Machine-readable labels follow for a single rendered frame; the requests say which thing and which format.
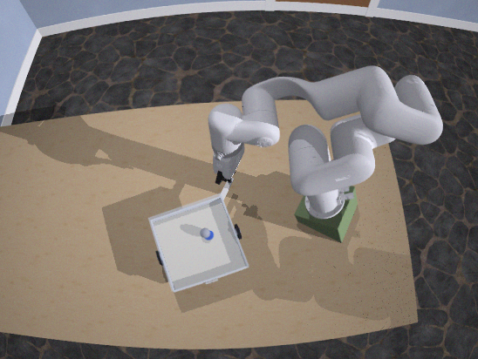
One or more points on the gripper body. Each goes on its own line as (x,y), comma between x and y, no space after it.
(227,166)

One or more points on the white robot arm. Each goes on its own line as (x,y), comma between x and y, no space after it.
(406,112)

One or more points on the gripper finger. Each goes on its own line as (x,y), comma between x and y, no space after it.
(220,178)

